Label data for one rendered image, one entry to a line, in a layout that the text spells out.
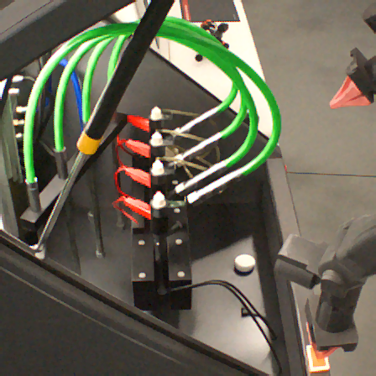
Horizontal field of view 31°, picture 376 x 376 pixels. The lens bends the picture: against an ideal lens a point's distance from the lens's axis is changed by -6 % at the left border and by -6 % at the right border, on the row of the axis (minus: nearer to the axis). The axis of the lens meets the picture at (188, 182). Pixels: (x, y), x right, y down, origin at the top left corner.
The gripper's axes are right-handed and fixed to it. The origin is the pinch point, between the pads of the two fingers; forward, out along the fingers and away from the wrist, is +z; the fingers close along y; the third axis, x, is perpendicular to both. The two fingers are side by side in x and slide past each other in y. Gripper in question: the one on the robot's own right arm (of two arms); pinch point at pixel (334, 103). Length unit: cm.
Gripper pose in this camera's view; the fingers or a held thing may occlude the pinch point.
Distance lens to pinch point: 118.9
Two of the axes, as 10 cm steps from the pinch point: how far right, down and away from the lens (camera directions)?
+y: -7.0, -6.3, -3.3
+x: -2.0, 6.2, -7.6
